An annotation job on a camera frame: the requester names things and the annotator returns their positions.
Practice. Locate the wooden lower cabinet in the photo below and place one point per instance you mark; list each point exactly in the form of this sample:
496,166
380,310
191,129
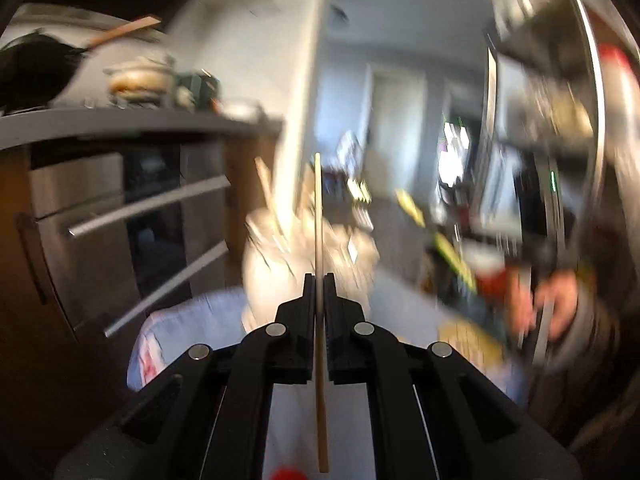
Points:
245,185
20,260

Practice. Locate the cream ceramic utensil holder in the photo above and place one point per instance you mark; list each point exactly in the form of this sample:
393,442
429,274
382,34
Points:
280,280

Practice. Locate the white bowl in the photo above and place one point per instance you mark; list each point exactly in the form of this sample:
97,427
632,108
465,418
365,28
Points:
242,110

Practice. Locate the person's right hand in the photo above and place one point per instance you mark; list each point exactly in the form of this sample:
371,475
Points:
555,295

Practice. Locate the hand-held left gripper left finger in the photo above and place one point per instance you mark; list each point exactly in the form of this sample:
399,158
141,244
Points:
295,340

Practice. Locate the stainless steel oven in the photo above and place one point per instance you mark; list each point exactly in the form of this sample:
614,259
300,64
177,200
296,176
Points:
100,195

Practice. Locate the cartoon printed blanket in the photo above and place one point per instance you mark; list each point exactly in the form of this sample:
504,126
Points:
175,320

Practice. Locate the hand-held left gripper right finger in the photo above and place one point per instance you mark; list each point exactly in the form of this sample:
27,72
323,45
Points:
345,340

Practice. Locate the grey kitchen countertop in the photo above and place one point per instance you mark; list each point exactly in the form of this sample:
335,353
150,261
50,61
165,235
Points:
125,125

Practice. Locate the person's right forearm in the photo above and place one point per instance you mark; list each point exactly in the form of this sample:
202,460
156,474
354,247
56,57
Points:
595,340

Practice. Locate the white door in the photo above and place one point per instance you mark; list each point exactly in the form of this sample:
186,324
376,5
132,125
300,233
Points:
395,125

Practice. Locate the green kitchen appliance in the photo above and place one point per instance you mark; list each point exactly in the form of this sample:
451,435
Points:
197,90

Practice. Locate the wooden chopstick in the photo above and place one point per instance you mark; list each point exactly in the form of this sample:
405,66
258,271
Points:
262,180
318,210

